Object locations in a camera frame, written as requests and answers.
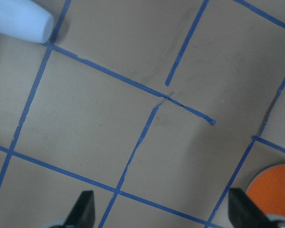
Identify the light blue plastic cup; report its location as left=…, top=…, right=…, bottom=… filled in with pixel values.
left=0, top=0, right=54, bottom=44

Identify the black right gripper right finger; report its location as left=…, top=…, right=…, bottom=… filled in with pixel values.
left=228, top=188, right=273, bottom=228

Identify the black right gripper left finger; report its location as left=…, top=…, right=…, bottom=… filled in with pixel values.
left=63, top=190, right=95, bottom=228

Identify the orange cylindrical can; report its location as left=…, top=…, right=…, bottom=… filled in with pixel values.
left=245, top=164, right=285, bottom=220

